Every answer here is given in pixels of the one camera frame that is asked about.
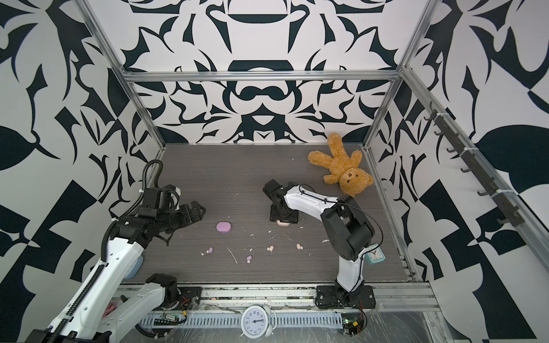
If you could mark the right circuit board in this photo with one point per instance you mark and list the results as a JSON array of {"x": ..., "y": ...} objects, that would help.
[{"x": 353, "y": 323}]

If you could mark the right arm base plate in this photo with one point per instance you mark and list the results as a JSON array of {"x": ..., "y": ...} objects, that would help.
[{"x": 332, "y": 297}]

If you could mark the aluminium front rail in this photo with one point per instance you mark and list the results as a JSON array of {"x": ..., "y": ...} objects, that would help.
[{"x": 390, "y": 297}]

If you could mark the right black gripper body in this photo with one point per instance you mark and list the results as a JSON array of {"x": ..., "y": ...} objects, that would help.
[{"x": 275, "y": 214}]

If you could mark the light blue alarm clock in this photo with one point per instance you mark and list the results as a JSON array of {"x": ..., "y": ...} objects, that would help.
[{"x": 135, "y": 268}]

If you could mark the circuit board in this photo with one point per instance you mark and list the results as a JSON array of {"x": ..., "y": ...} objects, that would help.
[
  {"x": 353, "y": 323},
  {"x": 170, "y": 319}
]

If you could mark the aluminium frame back bar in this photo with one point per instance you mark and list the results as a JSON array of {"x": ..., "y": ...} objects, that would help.
[{"x": 259, "y": 75}]

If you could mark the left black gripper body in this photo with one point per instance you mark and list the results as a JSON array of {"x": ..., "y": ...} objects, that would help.
[{"x": 179, "y": 216}]

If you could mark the white analog clock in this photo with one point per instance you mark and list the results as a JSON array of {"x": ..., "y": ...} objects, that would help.
[{"x": 258, "y": 321}]

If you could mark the white slotted cable duct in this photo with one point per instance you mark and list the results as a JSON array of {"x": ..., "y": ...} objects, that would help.
[{"x": 203, "y": 320}]

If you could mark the brown teddy bear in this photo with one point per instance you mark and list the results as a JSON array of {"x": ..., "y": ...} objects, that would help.
[{"x": 344, "y": 169}]

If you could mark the pink toy figure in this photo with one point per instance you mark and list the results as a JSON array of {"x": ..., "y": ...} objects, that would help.
[{"x": 110, "y": 308}]

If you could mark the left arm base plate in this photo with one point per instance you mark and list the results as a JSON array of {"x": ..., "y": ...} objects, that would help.
[{"x": 189, "y": 296}]

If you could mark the left circuit board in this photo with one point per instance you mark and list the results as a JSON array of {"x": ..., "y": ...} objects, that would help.
[{"x": 170, "y": 319}]

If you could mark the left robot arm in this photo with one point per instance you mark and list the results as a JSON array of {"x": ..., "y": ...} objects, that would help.
[{"x": 157, "y": 213}]

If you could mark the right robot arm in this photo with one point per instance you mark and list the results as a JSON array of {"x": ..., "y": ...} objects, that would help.
[{"x": 349, "y": 229}]

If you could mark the black wall hook rack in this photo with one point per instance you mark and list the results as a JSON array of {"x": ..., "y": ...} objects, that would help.
[{"x": 477, "y": 165}]

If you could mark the teal small box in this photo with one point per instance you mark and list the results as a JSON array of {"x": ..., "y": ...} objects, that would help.
[{"x": 374, "y": 254}]

